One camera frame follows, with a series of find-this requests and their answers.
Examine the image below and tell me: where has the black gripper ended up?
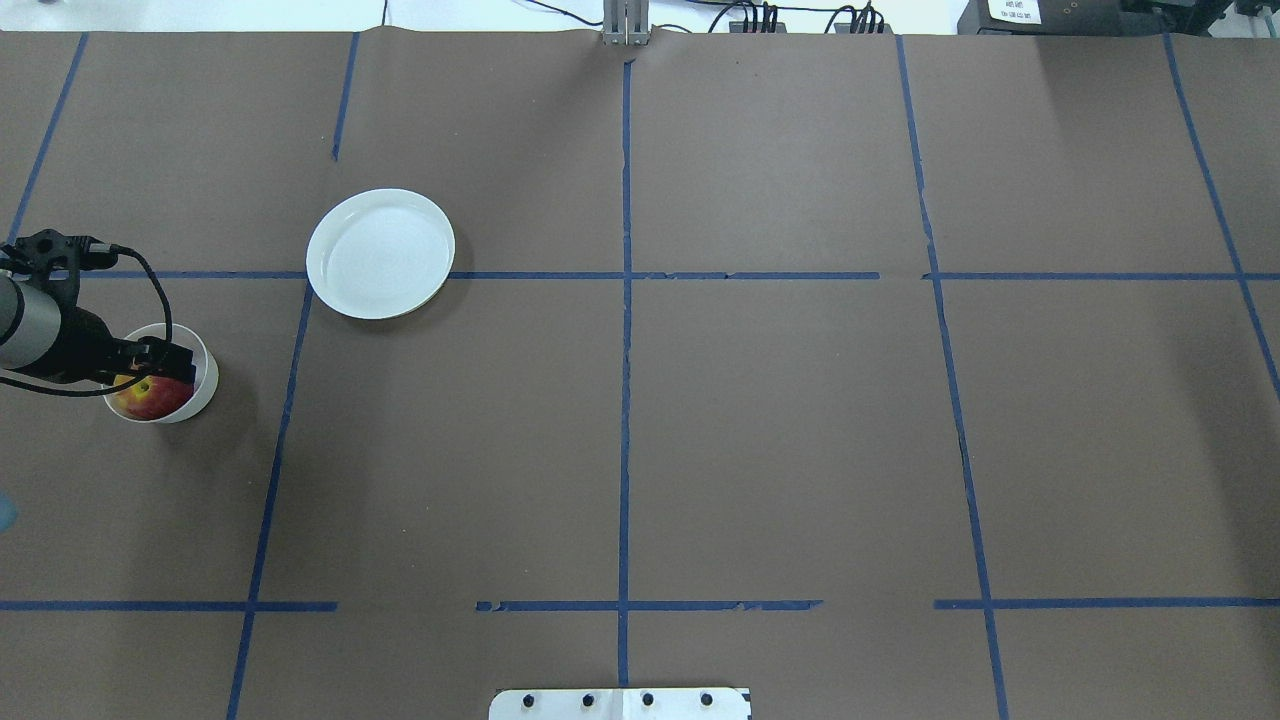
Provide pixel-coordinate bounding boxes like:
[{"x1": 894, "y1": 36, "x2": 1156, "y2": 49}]
[{"x1": 45, "y1": 307, "x2": 197, "y2": 386}]

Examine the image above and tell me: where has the red yellow apple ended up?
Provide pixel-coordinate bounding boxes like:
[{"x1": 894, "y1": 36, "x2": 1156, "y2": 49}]
[{"x1": 108, "y1": 375, "x2": 195, "y2": 421}]

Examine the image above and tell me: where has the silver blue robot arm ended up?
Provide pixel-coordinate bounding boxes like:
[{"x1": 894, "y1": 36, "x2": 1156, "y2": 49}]
[{"x1": 1, "y1": 277, "x2": 212, "y2": 397}]

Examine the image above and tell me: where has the white bowl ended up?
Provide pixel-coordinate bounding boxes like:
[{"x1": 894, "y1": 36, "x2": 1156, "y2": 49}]
[{"x1": 102, "y1": 324, "x2": 219, "y2": 424}]

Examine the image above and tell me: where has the white round plate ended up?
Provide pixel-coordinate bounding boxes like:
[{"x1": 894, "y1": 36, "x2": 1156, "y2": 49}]
[{"x1": 305, "y1": 188, "x2": 456, "y2": 320}]

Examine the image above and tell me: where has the brown paper table cover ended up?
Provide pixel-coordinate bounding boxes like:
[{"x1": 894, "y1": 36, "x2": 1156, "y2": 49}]
[{"x1": 3, "y1": 28, "x2": 1277, "y2": 719}]

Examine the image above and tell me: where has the black desktop box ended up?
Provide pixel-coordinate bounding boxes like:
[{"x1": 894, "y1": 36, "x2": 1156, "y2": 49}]
[{"x1": 956, "y1": 1, "x2": 1164, "y2": 37}]

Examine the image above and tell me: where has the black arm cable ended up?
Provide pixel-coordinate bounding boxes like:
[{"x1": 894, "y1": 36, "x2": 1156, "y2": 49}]
[{"x1": 0, "y1": 245, "x2": 174, "y2": 398}]

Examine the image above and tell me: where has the aluminium frame post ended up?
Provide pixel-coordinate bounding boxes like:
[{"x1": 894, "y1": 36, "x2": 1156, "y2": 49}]
[{"x1": 602, "y1": 0, "x2": 652, "y2": 46}]

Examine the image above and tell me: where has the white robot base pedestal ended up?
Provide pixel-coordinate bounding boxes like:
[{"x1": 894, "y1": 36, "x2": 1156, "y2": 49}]
[{"x1": 488, "y1": 687, "x2": 753, "y2": 719}]

